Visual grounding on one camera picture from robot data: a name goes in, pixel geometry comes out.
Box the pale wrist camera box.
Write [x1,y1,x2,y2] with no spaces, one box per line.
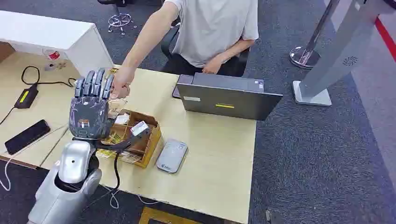
[130,120,150,137]

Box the black smartphone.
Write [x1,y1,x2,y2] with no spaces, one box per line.
[4,119,51,155]

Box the white loose cable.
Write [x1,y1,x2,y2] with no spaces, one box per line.
[100,184,162,210]

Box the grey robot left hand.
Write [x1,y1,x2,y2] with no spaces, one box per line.
[68,68,116,141]

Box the person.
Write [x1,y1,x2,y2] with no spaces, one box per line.
[111,0,260,100]

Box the chrome stanchion post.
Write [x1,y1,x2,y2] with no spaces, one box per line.
[289,0,341,70]

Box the dark grey laptop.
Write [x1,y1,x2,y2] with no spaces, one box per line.
[176,72,283,121]

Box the brown cardboard panel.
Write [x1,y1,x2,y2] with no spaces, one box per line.
[0,41,16,63]

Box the person's left hand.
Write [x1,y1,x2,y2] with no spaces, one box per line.
[202,56,226,75]

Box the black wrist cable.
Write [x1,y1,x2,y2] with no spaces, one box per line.
[83,151,121,211]

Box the white card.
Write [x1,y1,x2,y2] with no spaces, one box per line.
[114,113,131,126]

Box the chrome chair base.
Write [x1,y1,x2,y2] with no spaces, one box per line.
[107,4,138,35]

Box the gold patterned card stack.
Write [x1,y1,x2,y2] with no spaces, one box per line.
[106,131,125,145]

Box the white cabinet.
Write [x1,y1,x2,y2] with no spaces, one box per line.
[0,10,115,77]

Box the person's right hand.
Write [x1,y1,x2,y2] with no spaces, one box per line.
[111,65,137,100]

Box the grey floor stand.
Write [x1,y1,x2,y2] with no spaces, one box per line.
[292,0,396,108]

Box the white charging cable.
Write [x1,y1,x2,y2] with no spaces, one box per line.
[0,123,69,192]

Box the wooden card box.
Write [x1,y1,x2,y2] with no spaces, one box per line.
[97,108,163,169]

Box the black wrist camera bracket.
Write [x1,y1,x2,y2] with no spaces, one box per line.
[96,126,153,153]

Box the clear sleeved card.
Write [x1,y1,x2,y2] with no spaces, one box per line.
[108,97,128,118]

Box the black adapter cable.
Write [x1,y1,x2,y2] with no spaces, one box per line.
[0,65,77,126]

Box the black power adapter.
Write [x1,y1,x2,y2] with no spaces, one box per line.
[14,84,40,110]

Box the yellow floor frame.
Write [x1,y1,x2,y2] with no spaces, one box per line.
[138,206,203,224]

